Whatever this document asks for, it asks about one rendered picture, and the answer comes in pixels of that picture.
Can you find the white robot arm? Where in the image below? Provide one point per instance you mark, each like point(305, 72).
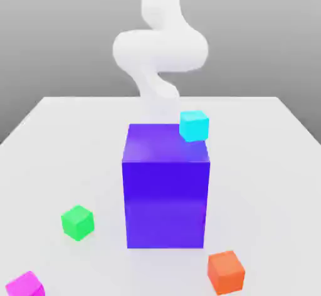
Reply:
point(160, 50)

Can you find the small cyan cube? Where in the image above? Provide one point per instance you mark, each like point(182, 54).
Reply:
point(194, 126)

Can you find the small green cube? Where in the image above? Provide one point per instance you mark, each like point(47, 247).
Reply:
point(77, 223)

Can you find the small orange cube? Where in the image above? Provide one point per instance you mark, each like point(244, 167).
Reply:
point(225, 273)

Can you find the small magenta cube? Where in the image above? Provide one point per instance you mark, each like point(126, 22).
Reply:
point(23, 286)

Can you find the large purple box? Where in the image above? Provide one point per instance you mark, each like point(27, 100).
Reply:
point(165, 200)

